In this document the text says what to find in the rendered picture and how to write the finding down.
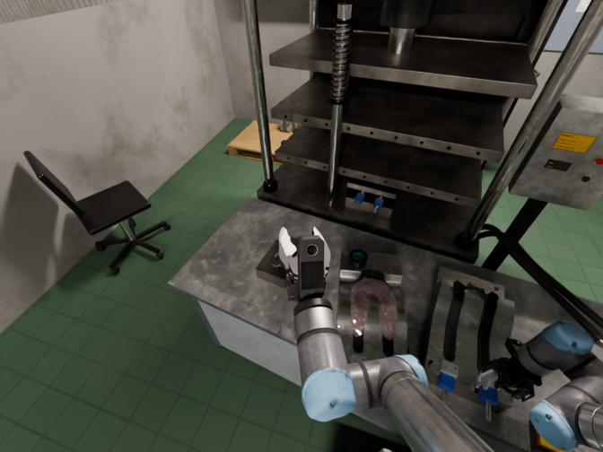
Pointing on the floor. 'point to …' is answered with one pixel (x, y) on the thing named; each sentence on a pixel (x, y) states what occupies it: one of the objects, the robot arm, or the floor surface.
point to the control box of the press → (558, 166)
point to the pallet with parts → (250, 138)
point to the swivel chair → (103, 210)
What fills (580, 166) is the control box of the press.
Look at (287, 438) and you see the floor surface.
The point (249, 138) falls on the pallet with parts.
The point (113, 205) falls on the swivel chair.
